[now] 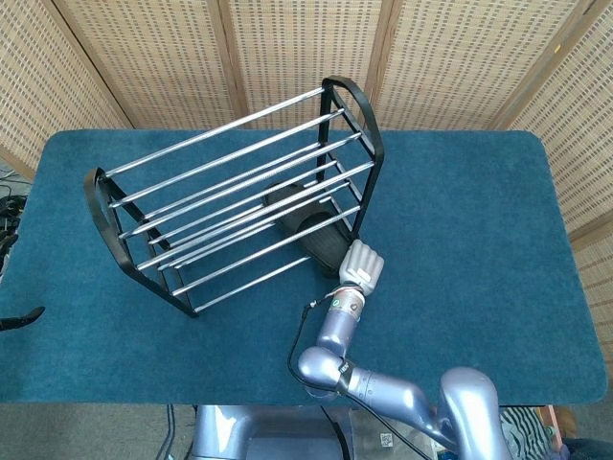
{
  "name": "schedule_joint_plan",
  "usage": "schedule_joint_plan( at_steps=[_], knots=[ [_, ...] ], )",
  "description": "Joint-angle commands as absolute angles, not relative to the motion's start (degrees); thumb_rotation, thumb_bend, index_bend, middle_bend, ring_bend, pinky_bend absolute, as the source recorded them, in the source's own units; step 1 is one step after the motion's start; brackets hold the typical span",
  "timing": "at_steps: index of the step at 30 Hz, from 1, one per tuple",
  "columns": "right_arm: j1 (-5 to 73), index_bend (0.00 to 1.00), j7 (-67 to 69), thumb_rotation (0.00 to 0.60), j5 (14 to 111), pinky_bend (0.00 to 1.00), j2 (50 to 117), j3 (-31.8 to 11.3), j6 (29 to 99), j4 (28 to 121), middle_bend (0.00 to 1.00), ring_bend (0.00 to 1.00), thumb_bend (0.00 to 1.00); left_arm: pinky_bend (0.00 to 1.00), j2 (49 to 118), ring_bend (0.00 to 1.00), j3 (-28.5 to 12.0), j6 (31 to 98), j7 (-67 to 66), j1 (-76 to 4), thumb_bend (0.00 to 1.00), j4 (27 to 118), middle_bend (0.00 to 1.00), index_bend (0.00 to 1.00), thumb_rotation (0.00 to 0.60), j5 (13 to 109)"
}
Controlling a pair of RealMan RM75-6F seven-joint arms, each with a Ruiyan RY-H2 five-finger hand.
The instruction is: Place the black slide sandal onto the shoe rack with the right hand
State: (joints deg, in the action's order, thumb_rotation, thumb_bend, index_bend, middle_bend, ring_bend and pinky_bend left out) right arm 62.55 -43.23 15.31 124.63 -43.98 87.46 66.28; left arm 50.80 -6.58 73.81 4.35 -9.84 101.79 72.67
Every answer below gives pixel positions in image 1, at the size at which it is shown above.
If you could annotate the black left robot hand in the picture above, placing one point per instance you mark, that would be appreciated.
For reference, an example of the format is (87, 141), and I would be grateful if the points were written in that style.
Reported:
(21, 318)

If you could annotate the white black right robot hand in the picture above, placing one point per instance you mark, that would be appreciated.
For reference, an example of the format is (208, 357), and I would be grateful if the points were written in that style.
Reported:
(361, 263)

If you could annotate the black rubber slipper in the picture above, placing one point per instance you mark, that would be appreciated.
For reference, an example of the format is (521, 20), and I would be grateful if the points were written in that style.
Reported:
(323, 251)

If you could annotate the lavender right robot arm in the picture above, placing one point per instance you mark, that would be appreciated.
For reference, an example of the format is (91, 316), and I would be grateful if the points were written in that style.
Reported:
(383, 383)

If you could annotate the black chrome shoe rack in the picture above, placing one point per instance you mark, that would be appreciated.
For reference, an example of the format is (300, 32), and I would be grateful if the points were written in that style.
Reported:
(99, 215)

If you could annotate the blue carpet mat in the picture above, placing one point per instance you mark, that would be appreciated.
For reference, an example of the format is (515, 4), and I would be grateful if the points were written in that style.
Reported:
(479, 215)

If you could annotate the grey pouch with QR label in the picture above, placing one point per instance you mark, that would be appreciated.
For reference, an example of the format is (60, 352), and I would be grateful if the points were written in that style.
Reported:
(373, 429)

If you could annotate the lavender robot torso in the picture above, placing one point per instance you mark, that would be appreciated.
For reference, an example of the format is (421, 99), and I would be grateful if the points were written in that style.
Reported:
(268, 431)

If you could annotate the woven bamboo folding screen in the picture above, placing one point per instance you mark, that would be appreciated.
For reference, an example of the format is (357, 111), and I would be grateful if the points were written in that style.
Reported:
(287, 48)

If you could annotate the zebra striped cloth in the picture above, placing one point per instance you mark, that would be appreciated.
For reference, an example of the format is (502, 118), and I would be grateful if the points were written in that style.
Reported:
(527, 431)

